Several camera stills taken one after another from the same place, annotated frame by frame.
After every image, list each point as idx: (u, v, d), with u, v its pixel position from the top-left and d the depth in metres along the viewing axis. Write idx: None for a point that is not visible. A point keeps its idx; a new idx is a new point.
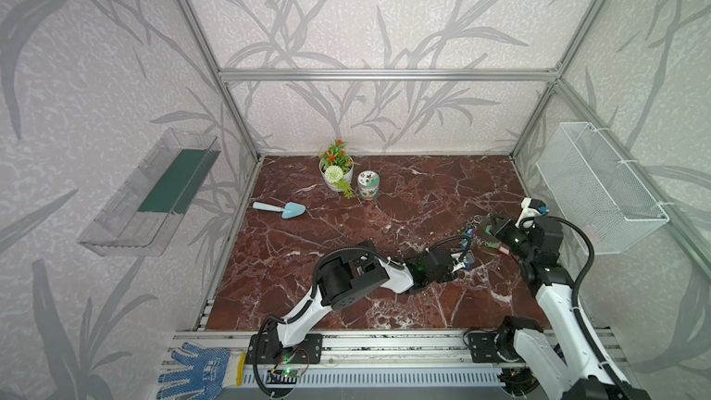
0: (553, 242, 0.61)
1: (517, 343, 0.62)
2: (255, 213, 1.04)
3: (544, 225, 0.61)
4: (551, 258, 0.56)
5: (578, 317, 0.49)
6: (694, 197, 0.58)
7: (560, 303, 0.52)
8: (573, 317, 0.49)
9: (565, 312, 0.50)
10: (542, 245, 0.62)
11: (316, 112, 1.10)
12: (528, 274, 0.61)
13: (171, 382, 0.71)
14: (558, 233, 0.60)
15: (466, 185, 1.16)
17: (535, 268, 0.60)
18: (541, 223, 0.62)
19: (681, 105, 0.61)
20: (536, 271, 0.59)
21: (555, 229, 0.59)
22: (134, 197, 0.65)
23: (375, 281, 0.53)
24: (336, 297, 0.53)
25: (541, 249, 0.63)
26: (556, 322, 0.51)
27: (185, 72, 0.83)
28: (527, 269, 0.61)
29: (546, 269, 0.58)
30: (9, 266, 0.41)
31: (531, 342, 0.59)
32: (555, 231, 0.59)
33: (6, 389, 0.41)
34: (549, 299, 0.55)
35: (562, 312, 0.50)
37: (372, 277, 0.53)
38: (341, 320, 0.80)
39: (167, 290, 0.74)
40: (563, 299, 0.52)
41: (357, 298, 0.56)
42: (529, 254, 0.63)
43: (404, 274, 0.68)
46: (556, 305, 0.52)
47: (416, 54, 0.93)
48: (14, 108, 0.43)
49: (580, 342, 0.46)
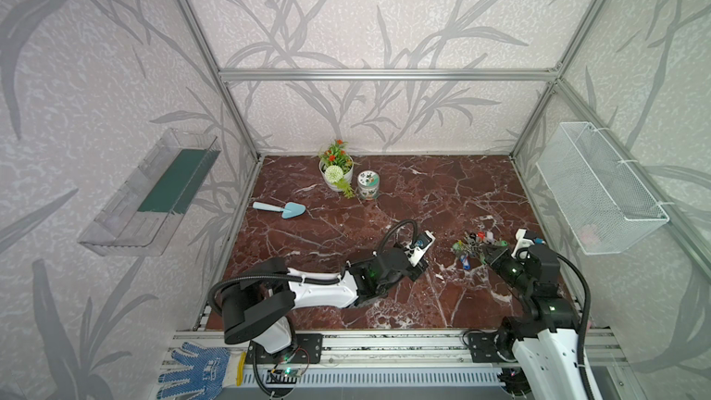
0: (550, 273, 0.59)
1: (515, 350, 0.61)
2: (255, 213, 1.04)
3: (540, 256, 0.59)
4: (551, 289, 0.59)
5: (582, 372, 0.48)
6: (694, 197, 0.58)
7: (565, 354, 0.50)
8: (578, 371, 0.48)
9: (568, 366, 0.49)
10: (540, 278, 0.60)
11: (317, 112, 1.10)
12: (530, 309, 0.58)
13: (171, 382, 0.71)
14: (555, 265, 0.58)
15: (466, 185, 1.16)
17: (537, 304, 0.57)
18: (537, 255, 0.60)
19: (682, 105, 0.60)
20: (540, 306, 0.56)
21: (551, 260, 0.58)
22: (134, 197, 0.65)
23: (272, 306, 0.44)
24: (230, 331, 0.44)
25: (540, 282, 0.60)
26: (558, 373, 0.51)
27: (185, 72, 0.83)
28: (530, 304, 0.57)
29: (550, 306, 0.55)
30: (9, 266, 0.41)
31: (532, 362, 0.59)
32: (552, 262, 0.58)
33: (6, 389, 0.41)
34: (553, 347, 0.52)
35: (567, 366, 0.49)
37: (272, 304, 0.43)
38: (342, 320, 0.80)
39: (167, 290, 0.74)
40: (567, 351, 0.50)
41: (259, 330, 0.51)
42: (529, 288, 0.60)
43: (341, 288, 0.57)
46: (561, 356, 0.50)
47: (416, 54, 0.93)
48: (14, 108, 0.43)
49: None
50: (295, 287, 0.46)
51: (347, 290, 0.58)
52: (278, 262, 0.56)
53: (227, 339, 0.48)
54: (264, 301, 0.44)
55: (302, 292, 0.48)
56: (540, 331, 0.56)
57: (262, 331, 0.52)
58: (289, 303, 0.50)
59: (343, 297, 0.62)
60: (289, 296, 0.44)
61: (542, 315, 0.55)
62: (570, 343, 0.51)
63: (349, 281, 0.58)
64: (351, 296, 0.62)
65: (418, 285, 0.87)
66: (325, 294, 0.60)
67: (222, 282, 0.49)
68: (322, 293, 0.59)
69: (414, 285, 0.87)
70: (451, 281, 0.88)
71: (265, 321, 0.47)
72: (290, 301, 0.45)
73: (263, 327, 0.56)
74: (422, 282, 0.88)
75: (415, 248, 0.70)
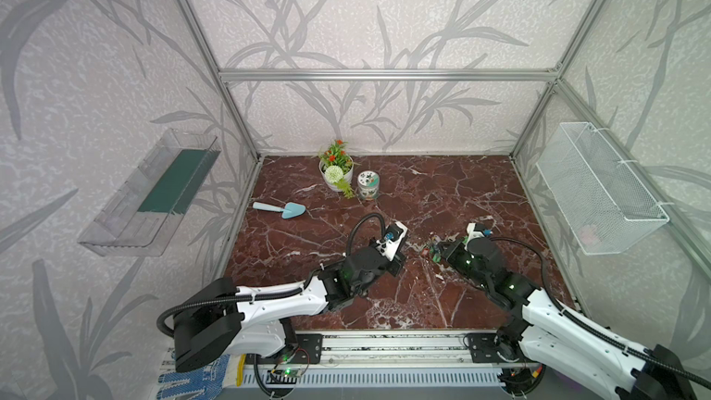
0: (495, 262, 0.61)
1: (525, 352, 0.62)
2: (255, 213, 1.04)
3: (483, 253, 0.63)
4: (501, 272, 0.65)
5: (571, 317, 0.51)
6: (694, 197, 0.58)
7: (549, 313, 0.54)
8: (567, 319, 0.51)
9: (558, 321, 0.53)
10: (492, 268, 0.62)
11: (317, 112, 1.10)
12: (503, 302, 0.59)
13: (171, 382, 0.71)
14: (494, 254, 0.60)
15: (467, 185, 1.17)
17: (504, 293, 0.59)
18: (480, 251, 0.63)
19: (681, 105, 0.61)
20: (507, 295, 0.59)
21: (490, 252, 0.61)
22: (135, 197, 0.65)
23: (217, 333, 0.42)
24: (180, 358, 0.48)
25: (493, 273, 0.63)
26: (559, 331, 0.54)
27: (185, 72, 0.83)
28: (500, 299, 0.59)
29: (511, 287, 0.59)
30: (9, 266, 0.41)
31: (543, 347, 0.60)
32: (492, 252, 0.60)
33: (6, 389, 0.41)
34: (539, 316, 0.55)
35: (558, 321, 0.53)
37: (218, 328, 0.41)
38: (341, 320, 0.80)
39: (167, 290, 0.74)
40: (548, 309, 0.54)
41: (210, 356, 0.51)
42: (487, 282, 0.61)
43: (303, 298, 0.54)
46: (549, 317, 0.54)
47: (416, 54, 0.93)
48: (13, 108, 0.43)
49: (596, 343, 0.47)
50: (245, 306, 0.44)
51: (313, 297, 0.55)
52: (226, 283, 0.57)
53: (177, 367, 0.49)
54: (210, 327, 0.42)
55: (256, 309, 0.47)
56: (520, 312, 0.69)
57: (214, 356, 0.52)
58: (236, 326, 0.44)
59: (309, 306, 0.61)
60: (236, 319, 0.42)
61: (513, 299, 0.60)
62: (544, 303, 0.54)
63: (317, 288, 0.55)
64: (319, 304, 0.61)
65: (418, 285, 0.87)
66: (283, 308, 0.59)
67: (170, 309, 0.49)
68: (280, 307, 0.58)
69: (415, 285, 0.87)
70: (451, 281, 0.88)
71: (213, 347, 0.45)
72: (236, 324, 0.43)
73: (212, 353, 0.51)
74: (422, 282, 0.88)
75: (387, 243, 0.67)
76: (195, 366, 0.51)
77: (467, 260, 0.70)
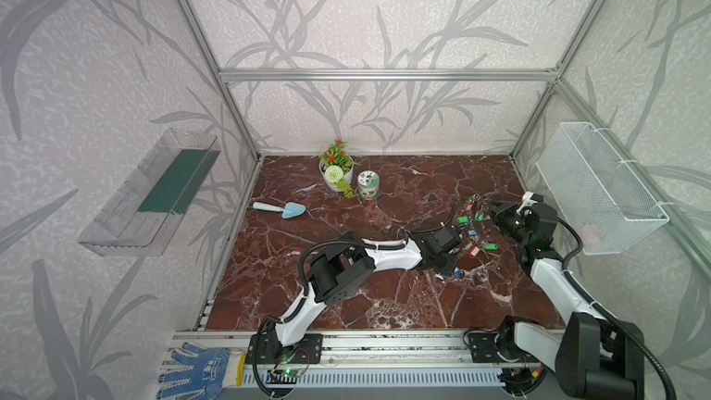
0: (546, 228, 0.65)
1: (517, 335, 0.65)
2: (255, 213, 1.04)
3: (540, 213, 0.65)
4: (544, 242, 0.66)
5: (567, 277, 0.53)
6: (694, 197, 0.58)
7: (551, 269, 0.56)
8: (565, 278, 0.53)
9: (558, 277, 0.53)
10: (536, 231, 0.67)
11: (317, 112, 1.10)
12: (522, 256, 0.66)
13: (171, 382, 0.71)
14: (552, 221, 0.64)
15: (467, 185, 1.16)
17: (529, 251, 0.64)
18: (537, 211, 0.66)
19: (682, 105, 0.60)
20: (530, 254, 0.63)
21: (550, 217, 0.63)
22: (134, 197, 0.65)
23: (358, 273, 0.53)
24: (328, 293, 0.52)
25: (536, 235, 0.67)
26: (553, 291, 0.54)
27: (185, 72, 0.83)
28: (521, 252, 0.65)
29: (539, 250, 0.62)
30: (9, 266, 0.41)
31: (533, 329, 0.59)
32: (550, 218, 0.64)
33: (6, 389, 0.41)
34: (542, 270, 0.59)
35: (554, 277, 0.55)
37: (358, 268, 0.51)
38: (341, 320, 0.80)
39: (167, 290, 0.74)
40: (554, 267, 0.56)
41: (350, 291, 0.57)
42: (524, 237, 0.69)
43: (406, 252, 0.64)
46: (550, 271, 0.56)
47: (416, 54, 0.93)
48: (14, 108, 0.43)
49: (574, 299, 0.47)
50: (372, 253, 0.53)
51: (411, 253, 0.65)
52: (355, 233, 0.55)
53: (325, 299, 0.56)
54: (351, 267, 0.52)
55: (378, 257, 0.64)
56: (531, 271, 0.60)
57: (351, 292, 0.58)
58: (372, 267, 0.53)
59: (408, 260, 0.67)
60: (370, 260, 0.51)
61: (532, 259, 0.62)
62: (552, 264, 0.57)
63: (412, 244, 0.64)
64: (416, 258, 0.68)
65: (418, 285, 0.87)
66: (395, 258, 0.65)
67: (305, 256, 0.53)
68: (393, 257, 0.62)
69: (415, 285, 0.87)
70: (451, 281, 0.88)
71: (356, 282, 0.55)
72: (371, 265, 0.53)
73: (353, 288, 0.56)
74: (422, 282, 0.88)
75: None
76: (336, 300, 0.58)
77: (517, 220, 0.73)
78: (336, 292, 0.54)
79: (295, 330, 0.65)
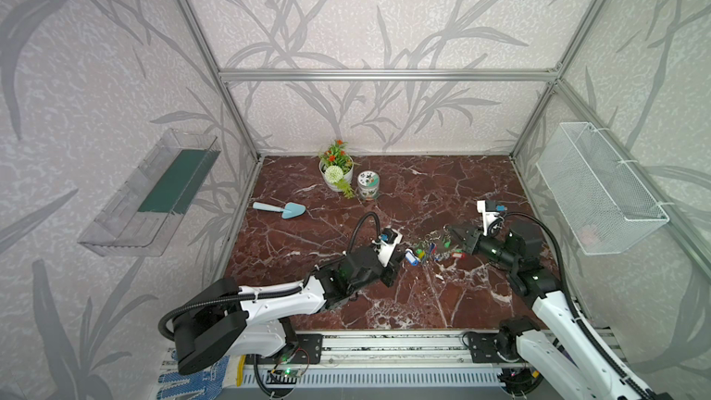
0: (534, 248, 0.60)
1: (520, 349, 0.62)
2: (255, 213, 1.04)
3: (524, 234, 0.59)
4: (533, 265, 0.60)
5: (582, 328, 0.49)
6: (694, 197, 0.58)
7: (562, 315, 0.51)
8: (580, 328, 0.49)
9: (570, 328, 0.49)
10: (526, 256, 0.61)
11: (317, 112, 1.10)
12: (519, 286, 0.59)
13: (171, 382, 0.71)
14: (538, 241, 0.58)
15: (466, 185, 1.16)
17: (524, 280, 0.59)
18: (519, 233, 0.60)
19: (681, 105, 0.61)
20: (527, 281, 0.58)
21: (534, 237, 0.57)
22: (134, 197, 0.65)
23: (224, 331, 0.43)
24: (183, 361, 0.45)
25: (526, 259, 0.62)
26: (567, 341, 0.50)
27: (185, 72, 0.83)
28: (517, 281, 0.59)
29: (535, 278, 0.57)
30: (9, 266, 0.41)
31: (539, 351, 0.59)
32: (535, 238, 0.57)
33: (6, 389, 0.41)
34: (551, 316, 0.54)
35: (567, 328, 0.50)
37: (225, 325, 0.42)
38: (341, 320, 0.80)
39: (167, 290, 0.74)
40: (561, 311, 0.51)
41: (217, 355, 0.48)
42: (513, 265, 0.61)
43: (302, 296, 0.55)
46: (561, 320, 0.51)
47: (416, 54, 0.93)
48: (14, 108, 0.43)
49: (596, 359, 0.45)
50: (252, 306, 0.45)
51: (312, 295, 0.57)
52: (228, 283, 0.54)
53: (180, 369, 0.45)
54: (216, 324, 0.42)
55: (258, 307, 0.47)
56: (535, 305, 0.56)
57: (219, 355, 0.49)
58: (241, 323, 0.44)
59: (307, 305, 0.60)
60: (242, 317, 0.42)
61: (531, 289, 0.57)
62: (559, 303, 0.53)
63: (316, 285, 0.57)
64: (318, 302, 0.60)
65: (418, 285, 0.87)
66: (287, 305, 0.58)
67: (170, 313, 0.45)
68: (280, 306, 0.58)
69: (415, 285, 0.87)
70: (451, 282, 0.88)
71: (221, 344, 0.45)
72: (242, 321, 0.44)
73: (219, 351, 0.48)
74: (422, 282, 0.88)
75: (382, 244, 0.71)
76: (199, 368, 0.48)
77: (493, 246, 0.67)
78: (197, 357, 0.44)
79: (257, 343, 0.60)
